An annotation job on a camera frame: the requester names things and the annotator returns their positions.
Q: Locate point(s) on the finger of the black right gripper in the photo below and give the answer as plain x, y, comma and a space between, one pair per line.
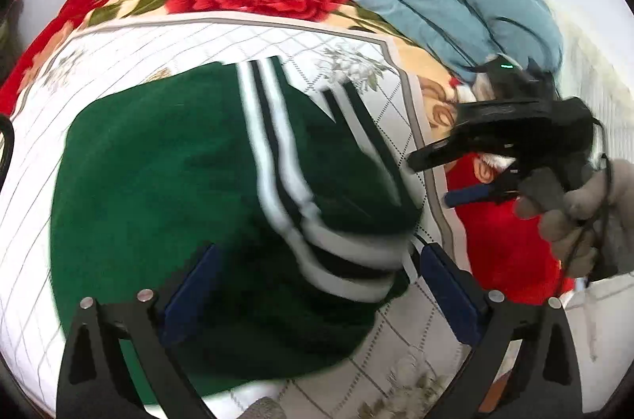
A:
496, 192

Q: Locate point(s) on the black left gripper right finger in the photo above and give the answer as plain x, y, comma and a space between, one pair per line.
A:
545, 380

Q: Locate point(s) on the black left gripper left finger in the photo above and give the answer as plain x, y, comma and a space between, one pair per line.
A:
94, 379

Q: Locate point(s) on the green white varsity jacket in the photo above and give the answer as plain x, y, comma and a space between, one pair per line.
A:
290, 216

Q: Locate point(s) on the grey gloved right hand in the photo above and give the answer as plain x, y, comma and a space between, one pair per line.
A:
589, 229

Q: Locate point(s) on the red floral blanket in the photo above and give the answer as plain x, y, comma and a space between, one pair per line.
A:
505, 252

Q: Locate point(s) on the white quilted bed cover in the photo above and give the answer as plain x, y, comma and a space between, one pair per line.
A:
407, 93

